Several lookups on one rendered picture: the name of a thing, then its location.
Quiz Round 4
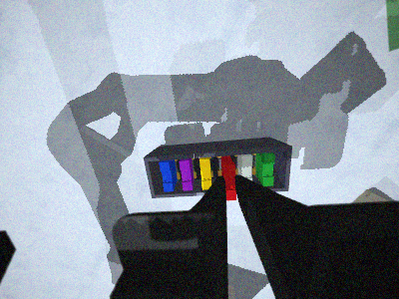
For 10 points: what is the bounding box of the dark grey fuse block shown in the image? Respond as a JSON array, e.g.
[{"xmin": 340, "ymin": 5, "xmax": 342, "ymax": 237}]
[{"xmin": 144, "ymin": 137, "xmax": 292, "ymax": 198}]

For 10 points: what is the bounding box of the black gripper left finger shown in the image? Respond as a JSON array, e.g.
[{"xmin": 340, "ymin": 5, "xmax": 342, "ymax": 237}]
[{"xmin": 112, "ymin": 176, "xmax": 228, "ymax": 299}]

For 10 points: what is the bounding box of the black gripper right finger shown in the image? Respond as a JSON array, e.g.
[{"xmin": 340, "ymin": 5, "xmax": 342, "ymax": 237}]
[{"xmin": 235, "ymin": 174, "xmax": 399, "ymax": 299}]

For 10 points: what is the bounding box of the white shallow tray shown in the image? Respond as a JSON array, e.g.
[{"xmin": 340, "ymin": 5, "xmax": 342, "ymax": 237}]
[{"xmin": 351, "ymin": 189, "xmax": 392, "ymax": 203}]

